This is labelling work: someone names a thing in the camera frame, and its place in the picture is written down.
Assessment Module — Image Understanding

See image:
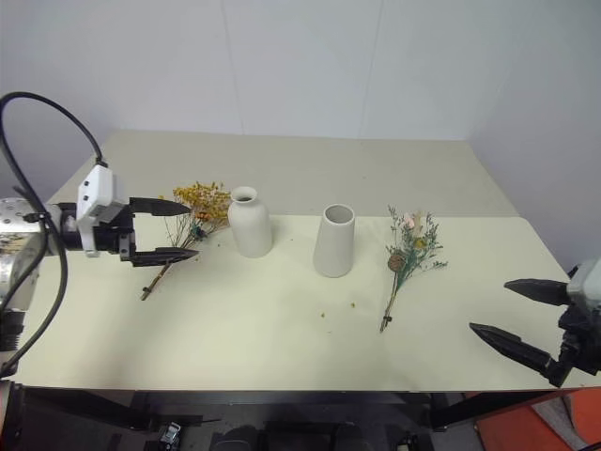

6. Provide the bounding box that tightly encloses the white tapered vase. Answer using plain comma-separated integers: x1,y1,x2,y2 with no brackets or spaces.
312,203,357,279

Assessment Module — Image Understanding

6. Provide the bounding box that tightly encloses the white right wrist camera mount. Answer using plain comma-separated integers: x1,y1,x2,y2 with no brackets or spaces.
565,258,601,312

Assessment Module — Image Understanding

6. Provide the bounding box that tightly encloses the white bottle-shaped vase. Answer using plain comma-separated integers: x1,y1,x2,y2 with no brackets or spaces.
226,185,274,259

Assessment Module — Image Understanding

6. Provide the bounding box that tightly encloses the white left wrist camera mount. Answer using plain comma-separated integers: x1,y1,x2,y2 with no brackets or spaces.
75,163,116,259

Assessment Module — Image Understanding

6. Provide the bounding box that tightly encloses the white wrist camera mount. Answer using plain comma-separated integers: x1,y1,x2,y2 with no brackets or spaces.
565,258,601,312
75,163,116,259

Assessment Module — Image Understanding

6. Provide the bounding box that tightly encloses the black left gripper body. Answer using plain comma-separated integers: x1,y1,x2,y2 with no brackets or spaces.
93,198,138,263

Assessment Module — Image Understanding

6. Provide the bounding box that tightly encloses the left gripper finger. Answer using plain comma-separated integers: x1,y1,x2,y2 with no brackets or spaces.
119,246,201,270
129,196,192,218

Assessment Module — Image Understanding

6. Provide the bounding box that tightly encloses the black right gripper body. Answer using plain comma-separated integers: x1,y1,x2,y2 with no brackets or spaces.
555,303,601,387

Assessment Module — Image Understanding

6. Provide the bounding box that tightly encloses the black table frame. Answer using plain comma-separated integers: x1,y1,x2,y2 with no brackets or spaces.
0,382,569,434

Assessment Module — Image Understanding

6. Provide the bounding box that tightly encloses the orange box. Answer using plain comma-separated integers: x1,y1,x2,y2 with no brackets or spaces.
472,388,601,451

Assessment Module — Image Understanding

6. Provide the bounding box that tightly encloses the pink green dried bouquet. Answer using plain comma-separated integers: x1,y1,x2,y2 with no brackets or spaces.
378,204,450,334

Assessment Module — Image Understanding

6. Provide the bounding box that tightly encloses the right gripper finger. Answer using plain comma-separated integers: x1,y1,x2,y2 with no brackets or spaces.
469,321,563,389
503,277,573,309

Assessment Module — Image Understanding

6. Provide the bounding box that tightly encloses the cream table mat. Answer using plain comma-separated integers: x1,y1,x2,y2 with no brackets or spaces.
0,213,583,392

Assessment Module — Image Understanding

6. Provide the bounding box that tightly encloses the yellow dried flower bouquet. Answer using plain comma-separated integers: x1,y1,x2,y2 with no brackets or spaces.
140,179,233,303

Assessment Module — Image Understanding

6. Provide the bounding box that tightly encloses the dark rounded shape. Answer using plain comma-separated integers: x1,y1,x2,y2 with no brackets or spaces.
210,424,265,451

